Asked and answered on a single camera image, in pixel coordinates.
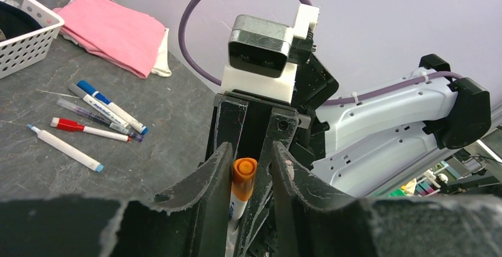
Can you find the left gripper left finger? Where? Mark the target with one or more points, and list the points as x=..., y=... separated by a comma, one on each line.
x=188, y=219

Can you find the white plastic basket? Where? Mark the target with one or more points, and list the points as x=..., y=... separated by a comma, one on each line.
x=27, y=31

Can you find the white cloth under pink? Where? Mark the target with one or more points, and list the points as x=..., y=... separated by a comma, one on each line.
x=161, y=66

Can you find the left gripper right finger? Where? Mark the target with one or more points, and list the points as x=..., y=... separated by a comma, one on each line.
x=372, y=220

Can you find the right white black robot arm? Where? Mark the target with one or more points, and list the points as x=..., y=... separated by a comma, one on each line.
x=374, y=137

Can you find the white pen blue tip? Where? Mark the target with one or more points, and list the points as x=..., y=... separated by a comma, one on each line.
x=67, y=149

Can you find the orange pen cap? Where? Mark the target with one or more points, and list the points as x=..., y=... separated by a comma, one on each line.
x=243, y=179

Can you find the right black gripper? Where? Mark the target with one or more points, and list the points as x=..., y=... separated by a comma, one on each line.
x=251, y=123

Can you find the pink folded cloth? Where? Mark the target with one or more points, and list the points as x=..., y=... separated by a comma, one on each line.
x=122, y=36

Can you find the white pen blue ends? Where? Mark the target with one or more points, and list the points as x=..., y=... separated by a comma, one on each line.
x=135, y=124

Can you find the red pen cap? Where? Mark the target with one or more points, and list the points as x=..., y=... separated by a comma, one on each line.
x=66, y=125

